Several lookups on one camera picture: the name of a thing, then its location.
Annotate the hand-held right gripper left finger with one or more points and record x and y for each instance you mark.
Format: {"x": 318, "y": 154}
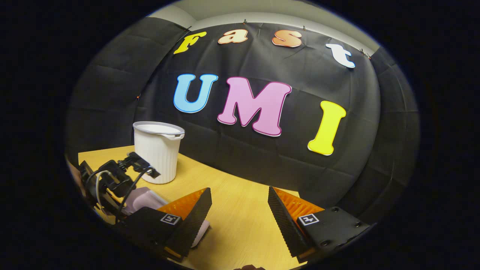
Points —
{"x": 191, "y": 225}

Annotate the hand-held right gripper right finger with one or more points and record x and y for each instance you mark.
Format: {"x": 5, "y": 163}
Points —
{"x": 287, "y": 225}

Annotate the pale pink dustpan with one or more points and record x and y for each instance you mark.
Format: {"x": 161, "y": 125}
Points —
{"x": 144, "y": 198}

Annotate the white ribbed garbage bin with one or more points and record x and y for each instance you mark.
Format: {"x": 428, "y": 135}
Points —
{"x": 157, "y": 157}

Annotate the wooden desktop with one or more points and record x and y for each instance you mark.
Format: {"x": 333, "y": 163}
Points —
{"x": 240, "y": 225}

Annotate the black quilted partition panel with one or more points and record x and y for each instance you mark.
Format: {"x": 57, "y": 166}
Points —
{"x": 108, "y": 93}
{"x": 393, "y": 150}

